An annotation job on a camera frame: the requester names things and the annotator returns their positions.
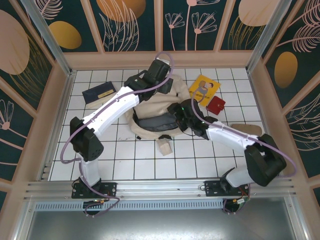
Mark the aluminium corner post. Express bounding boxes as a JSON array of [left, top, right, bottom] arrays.
[[246, 0, 298, 72], [21, 0, 76, 76]]

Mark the red wallet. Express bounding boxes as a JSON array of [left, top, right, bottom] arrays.
[[206, 96, 226, 112]]

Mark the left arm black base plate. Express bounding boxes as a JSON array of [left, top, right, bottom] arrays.
[[71, 179, 118, 200]]

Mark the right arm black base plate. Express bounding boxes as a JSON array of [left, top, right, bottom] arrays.
[[204, 179, 251, 198]]

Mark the beige canvas backpack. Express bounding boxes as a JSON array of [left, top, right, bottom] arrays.
[[124, 72, 188, 157]]

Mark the yellow book boy and bag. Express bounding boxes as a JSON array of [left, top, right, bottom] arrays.
[[187, 74, 222, 107]]

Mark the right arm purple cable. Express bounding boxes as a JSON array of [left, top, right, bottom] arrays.
[[189, 97, 300, 216]]

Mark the small wiring connector board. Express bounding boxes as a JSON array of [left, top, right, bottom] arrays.
[[83, 199, 106, 216], [223, 197, 251, 215]]

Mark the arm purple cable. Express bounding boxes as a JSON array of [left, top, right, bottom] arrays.
[[189, 97, 300, 216], [61, 51, 175, 218]]

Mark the slotted grey cable tray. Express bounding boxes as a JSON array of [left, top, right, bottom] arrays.
[[33, 201, 226, 212]]

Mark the grey metal sheet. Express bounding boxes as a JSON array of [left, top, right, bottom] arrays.
[[24, 211, 301, 240]]

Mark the aluminium mounting rail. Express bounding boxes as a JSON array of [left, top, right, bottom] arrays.
[[23, 177, 297, 201]]

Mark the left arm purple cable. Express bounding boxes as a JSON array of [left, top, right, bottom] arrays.
[[61, 51, 175, 218]]

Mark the thick navy notebook gold label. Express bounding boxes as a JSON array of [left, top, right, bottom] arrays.
[[81, 81, 118, 110]]

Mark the tan pencil case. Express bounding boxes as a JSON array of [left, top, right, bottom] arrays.
[[230, 123, 263, 137]]

